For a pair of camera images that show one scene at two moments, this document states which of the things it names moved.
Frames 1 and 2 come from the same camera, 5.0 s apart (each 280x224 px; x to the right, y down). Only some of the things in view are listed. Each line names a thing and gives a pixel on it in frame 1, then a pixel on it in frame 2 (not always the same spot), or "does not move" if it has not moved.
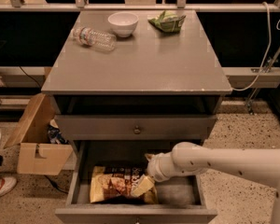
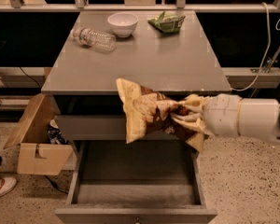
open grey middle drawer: x=180 y=201 does not move
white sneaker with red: x=1 y=185 does not move
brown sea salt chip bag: x=115 y=185 → x=148 y=111
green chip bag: x=168 y=22 does not move
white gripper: x=154 y=169 → x=222 y=115
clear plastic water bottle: x=93 y=38 does not move
